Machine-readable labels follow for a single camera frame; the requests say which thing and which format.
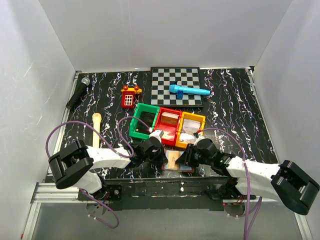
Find brown leather card holder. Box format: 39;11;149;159
161;149;195;173

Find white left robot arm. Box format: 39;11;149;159
48;136;164;200

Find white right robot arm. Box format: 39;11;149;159
176;138;320;216

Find white cards in yellow bin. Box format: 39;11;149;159
179;119;201;144

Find black item in green bin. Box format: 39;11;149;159
135;111;155;135

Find red plastic bin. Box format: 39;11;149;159
154;107;182;147

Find brown box in red bin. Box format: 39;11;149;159
160;112;180;126

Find yellow plastic bin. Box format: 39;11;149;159
175;111;206;149

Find green plastic bin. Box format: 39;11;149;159
129;103;160;140

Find red toy phone booth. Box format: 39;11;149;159
121;85;142;109

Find beige toy microphone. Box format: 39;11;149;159
92;112;102;148

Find blue toy microphone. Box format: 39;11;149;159
169;84;211;100

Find black and white checkerboard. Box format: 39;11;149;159
150;67;204;108

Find black microphone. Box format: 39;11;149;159
65;77;91;111

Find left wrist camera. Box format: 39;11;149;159
149;129;164;143

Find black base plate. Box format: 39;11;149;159
103;176;241;213

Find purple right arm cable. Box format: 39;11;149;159
197;127;263;238

